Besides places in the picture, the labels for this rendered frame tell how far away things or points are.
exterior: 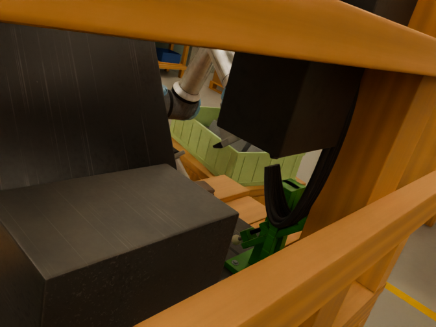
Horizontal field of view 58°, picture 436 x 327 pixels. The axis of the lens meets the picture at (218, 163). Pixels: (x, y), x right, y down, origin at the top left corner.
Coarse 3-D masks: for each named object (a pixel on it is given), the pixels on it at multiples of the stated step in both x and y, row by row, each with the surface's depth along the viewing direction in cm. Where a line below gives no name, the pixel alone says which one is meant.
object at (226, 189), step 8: (216, 176) 153; (224, 176) 155; (216, 184) 147; (224, 184) 148; (232, 184) 150; (240, 184) 152; (216, 192) 141; (224, 192) 142; (232, 192) 144; (240, 192) 146; (248, 192) 149; (224, 200) 140
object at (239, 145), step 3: (237, 141) 196; (240, 141) 195; (243, 141) 194; (246, 141) 193; (231, 144) 198; (234, 144) 197; (237, 144) 195; (240, 144) 194; (243, 144) 193; (246, 144) 193; (249, 144) 194; (234, 147) 196; (237, 147) 195; (240, 147) 194; (243, 147) 193; (246, 147) 194; (237, 150) 194; (240, 150) 193; (243, 150) 193; (246, 150) 195
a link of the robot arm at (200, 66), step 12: (204, 48) 139; (192, 60) 144; (204, 60) 141; (192, 72) 145; (204, 72) 144; (180, 84) 150; (192, 84) 147; (180, 96) 150; (192, 96) 151; (180, 108) 153; (192, 108) 155; (180, 120) 161
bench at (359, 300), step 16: (240, 208) 138; (256, 208) 141; (256, 224) 131; (288, 240) 127; (352, 288) 111; (368, 288) 113; (352, 304) 104; (368, 304) 110; (336, 320) 97; (352, 320) 103
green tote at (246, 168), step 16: (208, 112) 224; (176, 128) 209; (192, 128) 196; (192, 144) 196; (208, 144) 184; (208, 160) 185; (224, 160) 174; (240, 160) 169; (256, 160) 174; (272, 160) 180; (288, 160) 186; (240, 176) 173; (256, 176) 179; (288, 176) 191
